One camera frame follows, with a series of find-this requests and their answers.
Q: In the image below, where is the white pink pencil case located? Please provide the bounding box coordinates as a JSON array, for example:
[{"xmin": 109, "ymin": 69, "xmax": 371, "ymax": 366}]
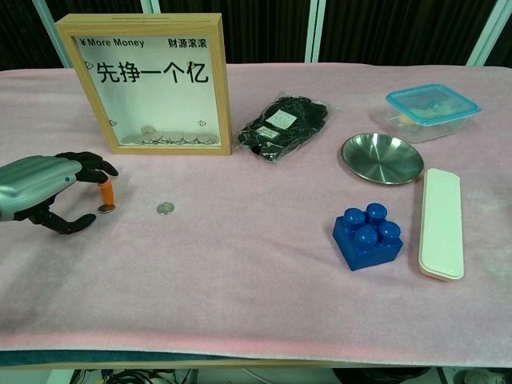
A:
[{"xmin": 418, "ymin": 167, "xmax": 466, "ymax": 282}]

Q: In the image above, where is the blue toy building block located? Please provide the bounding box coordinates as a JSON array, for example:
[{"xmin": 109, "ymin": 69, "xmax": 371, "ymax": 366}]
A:
[{"xmin": 332, "ymin": 202, "xmax": 405, "ymax": 273}]

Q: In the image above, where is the black cable bundle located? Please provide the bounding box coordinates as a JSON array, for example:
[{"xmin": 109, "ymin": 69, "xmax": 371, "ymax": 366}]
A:
[{"xmin": 71, "ymin": 367, "xmax": 197, "ymax": 384}]

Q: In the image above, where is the wooden frame coin bank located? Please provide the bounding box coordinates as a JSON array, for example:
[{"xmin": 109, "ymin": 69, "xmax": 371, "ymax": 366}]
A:
[{"xmin": 54, "ymin": 13, "xmax": 233, "ymax": 157}]

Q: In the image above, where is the pink table cloth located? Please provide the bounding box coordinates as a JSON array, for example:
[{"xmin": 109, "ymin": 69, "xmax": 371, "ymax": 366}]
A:
[{"xmin": 0, "ymin": 62, "xmax": 512, "ymax": 363}]

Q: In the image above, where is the black curtain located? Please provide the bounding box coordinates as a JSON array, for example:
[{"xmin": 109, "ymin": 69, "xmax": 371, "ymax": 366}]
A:
[{"xmin": 0, "ymin": 0, "xmax": 512, "ymax": 71}]

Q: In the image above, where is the round stainless steel plate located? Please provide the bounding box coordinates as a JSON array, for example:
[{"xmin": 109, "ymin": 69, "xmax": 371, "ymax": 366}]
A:
[{"xmin": 341, "ymin": 132, "xmax": 425, "ymax": 186}]

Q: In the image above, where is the plastic bag of black parts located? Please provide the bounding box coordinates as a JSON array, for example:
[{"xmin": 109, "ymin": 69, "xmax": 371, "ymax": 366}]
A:
[{"xmin": 236, "ymin": 90, "xmax": 333, "ymax": 166}]

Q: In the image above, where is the clear container with blue lid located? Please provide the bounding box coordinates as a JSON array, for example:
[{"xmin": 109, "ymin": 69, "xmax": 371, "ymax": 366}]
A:
[{"xmin": 385, "ymin": 82, "xmax": 482, "ymax": 144}]

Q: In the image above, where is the pile of silver coins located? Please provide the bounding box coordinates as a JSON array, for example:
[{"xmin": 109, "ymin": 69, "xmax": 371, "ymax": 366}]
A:
[{"xmin": 122, "ymin": 126, "xmax": 219, "ymax": 146}]

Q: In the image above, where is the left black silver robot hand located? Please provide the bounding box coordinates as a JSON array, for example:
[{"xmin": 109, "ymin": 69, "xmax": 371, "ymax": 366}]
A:
[{"xmin": 0, "ymin": 150, "xmax": 120, "ymax": 236}]

